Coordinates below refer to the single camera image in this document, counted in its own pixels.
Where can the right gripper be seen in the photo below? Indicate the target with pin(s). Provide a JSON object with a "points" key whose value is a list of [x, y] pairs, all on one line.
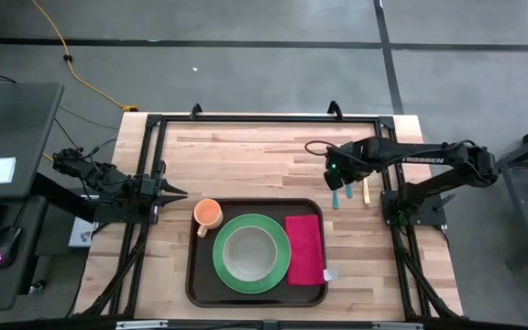
{"points": [[355, 160]]}

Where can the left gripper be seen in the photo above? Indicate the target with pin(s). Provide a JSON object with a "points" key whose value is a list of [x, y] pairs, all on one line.
{"points": [[147, 190]]}

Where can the peach plastic mug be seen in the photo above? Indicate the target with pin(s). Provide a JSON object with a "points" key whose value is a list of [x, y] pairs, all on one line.
{"points": [[208, 214]]}

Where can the green plastic plate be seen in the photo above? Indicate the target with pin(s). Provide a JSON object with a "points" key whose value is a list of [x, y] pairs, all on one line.
{"points": [[220, 270]]}

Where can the grey plastic bowl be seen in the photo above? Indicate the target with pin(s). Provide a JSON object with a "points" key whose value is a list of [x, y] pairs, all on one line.
{"points": [[249, 254]]}

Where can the red cloth napkin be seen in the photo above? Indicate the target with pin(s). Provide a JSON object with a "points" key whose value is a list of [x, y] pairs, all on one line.
{"points": [[304, 249]]}

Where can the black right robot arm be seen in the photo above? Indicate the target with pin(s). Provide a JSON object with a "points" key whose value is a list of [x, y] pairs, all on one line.
{"points": [[429, 160]]}

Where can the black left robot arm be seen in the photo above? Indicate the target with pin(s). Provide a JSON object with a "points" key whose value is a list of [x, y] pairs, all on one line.
{"points": [[94, 176]]}

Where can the dark brown serving tray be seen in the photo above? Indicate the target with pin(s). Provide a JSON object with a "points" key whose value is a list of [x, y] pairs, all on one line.
{"points": [[200, 275]]}

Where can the white printed box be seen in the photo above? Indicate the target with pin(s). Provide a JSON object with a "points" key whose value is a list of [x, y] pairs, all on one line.
{"points": [[82, 231]]}

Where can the black desk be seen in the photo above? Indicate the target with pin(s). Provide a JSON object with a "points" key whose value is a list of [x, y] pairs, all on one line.
{"points": [[16, 128]]}

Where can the black computer mouse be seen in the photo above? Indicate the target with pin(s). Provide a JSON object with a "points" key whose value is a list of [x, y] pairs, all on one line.
{"points": [[7, 245]]}

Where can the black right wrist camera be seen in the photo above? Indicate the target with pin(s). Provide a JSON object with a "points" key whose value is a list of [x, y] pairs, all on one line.
{"points": [[334, 181]]}

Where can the black aluminium table frame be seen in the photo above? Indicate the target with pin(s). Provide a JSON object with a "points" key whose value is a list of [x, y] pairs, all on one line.
{"points": [[268, 118]]}

